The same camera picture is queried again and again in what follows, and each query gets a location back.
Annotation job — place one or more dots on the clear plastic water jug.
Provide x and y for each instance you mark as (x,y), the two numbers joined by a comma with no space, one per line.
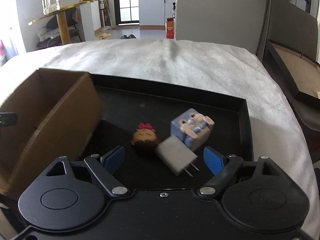
(50,6)

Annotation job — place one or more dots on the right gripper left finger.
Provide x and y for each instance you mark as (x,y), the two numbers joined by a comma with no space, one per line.
(103,168)

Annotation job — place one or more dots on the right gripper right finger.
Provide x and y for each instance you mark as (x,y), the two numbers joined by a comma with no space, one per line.
(223,169)

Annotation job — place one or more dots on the orange carton box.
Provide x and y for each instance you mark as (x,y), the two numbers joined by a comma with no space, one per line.
(170,28)

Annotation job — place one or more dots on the dark bed frame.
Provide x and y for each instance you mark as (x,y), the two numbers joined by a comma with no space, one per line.
(288,50)

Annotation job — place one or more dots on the black tray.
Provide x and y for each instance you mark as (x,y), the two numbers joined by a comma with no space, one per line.
(128,102)

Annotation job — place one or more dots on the doll head red bow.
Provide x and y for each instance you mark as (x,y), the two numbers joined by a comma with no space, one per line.
(145,135)

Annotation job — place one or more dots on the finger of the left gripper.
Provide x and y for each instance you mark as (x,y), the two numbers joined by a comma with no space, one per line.
(8,119)

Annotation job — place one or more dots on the brown cardboard box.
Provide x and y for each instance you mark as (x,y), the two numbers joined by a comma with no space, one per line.
(57,112)

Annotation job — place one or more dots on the black shoes pair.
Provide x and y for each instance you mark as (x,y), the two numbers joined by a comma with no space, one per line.
(131,36)

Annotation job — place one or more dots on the blue rabbit cube box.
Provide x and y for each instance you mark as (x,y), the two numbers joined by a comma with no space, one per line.
(192,128)

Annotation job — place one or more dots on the white kitchen cabinet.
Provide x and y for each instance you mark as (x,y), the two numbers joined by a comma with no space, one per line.
(154,13)

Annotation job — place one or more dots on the gold round side table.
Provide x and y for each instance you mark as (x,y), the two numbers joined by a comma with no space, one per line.
(61,20)

